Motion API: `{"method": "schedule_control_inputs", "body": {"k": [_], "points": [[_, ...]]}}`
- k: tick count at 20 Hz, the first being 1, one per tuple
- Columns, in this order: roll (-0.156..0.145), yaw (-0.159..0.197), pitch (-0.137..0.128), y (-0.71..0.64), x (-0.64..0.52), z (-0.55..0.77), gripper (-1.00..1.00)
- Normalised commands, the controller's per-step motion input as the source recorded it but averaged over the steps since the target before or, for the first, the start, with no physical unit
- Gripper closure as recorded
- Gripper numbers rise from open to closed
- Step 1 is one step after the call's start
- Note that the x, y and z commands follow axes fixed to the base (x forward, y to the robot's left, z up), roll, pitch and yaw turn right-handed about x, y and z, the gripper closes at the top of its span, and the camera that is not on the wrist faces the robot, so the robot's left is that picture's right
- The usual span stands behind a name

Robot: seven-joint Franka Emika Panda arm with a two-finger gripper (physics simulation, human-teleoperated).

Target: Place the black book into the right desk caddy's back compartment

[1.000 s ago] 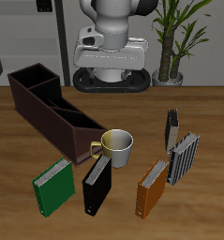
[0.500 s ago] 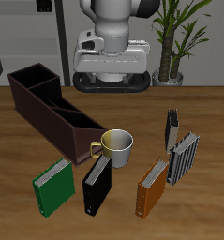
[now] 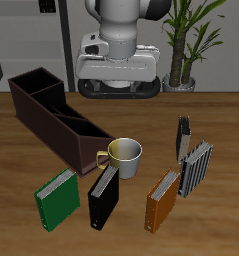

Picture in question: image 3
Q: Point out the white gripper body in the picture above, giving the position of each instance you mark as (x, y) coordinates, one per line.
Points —
(124, 68)

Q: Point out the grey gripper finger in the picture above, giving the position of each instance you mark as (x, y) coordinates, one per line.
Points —
(95, 85)
(136, 87)

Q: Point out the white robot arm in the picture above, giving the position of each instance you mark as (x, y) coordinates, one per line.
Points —
(119, 26)

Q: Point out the dark brown desk caddy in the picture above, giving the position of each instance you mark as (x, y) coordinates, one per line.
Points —
(62, 138)

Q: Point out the black and beige book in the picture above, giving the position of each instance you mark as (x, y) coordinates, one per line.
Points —
(183, 143)

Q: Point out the grey striped book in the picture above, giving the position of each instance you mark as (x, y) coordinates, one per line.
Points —
(196, 171)

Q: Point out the green book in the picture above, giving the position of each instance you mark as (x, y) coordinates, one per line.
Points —
(61, 203)

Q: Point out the orange book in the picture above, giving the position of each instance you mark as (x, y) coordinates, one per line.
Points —
(162, 208)

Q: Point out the green pot plant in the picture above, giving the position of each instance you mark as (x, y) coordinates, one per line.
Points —
(177, 60)

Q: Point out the yellow and white mug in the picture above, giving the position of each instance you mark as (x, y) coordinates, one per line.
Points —
(128, 163)

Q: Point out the flat black base plate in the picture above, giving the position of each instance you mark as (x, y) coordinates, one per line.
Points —
(87, 91)

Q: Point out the dark vertical post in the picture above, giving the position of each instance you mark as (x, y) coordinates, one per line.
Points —
(67, 46)

